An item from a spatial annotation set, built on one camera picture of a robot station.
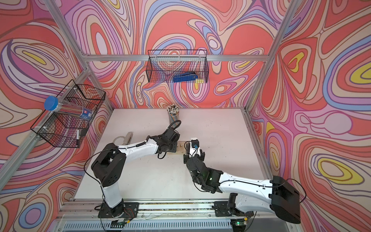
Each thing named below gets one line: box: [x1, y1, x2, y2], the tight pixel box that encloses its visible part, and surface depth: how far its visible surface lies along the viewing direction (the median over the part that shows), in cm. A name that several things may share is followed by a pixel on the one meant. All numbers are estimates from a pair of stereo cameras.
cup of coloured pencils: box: [166, 103, 180, 128], surface depth 98 cm
